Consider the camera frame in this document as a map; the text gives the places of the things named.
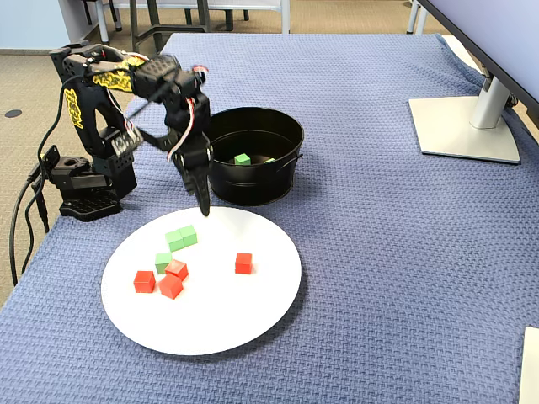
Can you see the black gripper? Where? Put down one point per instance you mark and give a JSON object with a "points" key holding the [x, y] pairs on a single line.
{"points": [[194, 161]]}

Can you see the white round plate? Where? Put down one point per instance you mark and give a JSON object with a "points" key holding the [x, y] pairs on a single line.
{"points": [[189, 328]]}

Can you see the black metal pot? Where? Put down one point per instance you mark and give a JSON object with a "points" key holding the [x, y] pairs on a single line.
{"points": [[252, 185]]}

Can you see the red wooden cube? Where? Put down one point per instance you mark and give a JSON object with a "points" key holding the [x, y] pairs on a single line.
{"points": [[243, 263], [177, 269], [144, 281], [170, 286]]}

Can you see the black legged chair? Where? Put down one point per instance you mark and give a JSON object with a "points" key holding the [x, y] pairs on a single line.
{"points": [[228, 19]]}

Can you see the blue woven cloth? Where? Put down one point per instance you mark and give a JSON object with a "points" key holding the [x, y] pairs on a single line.
{"points": [[379, 252]]}

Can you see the white desk with leg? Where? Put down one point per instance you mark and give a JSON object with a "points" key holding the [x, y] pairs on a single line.
{"points": [[285, 17]]}

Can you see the white metal leg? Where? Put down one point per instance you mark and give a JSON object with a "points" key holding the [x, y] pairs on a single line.
{"points": [[103, 23]]}

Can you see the black round floor disc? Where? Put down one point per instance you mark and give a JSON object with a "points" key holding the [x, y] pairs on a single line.
{"points": [[13, 113]]}

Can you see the computer monitor silver stand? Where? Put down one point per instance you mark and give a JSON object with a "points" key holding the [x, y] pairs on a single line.
{"points": [[455, 126]]}

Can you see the white flat board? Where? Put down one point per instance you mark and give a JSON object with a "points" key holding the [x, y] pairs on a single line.
{"points": [[530, 370]]}

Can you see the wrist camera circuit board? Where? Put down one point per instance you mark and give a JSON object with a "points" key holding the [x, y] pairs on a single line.
{"points": [[125, 144]]}

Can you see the dark grey metal stool frame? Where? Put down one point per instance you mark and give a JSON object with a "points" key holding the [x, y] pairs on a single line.
{"points": [[135, 42]]}

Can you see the white metal desk frame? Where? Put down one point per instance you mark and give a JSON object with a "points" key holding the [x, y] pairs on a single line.
{"points": [[414, 17]]}

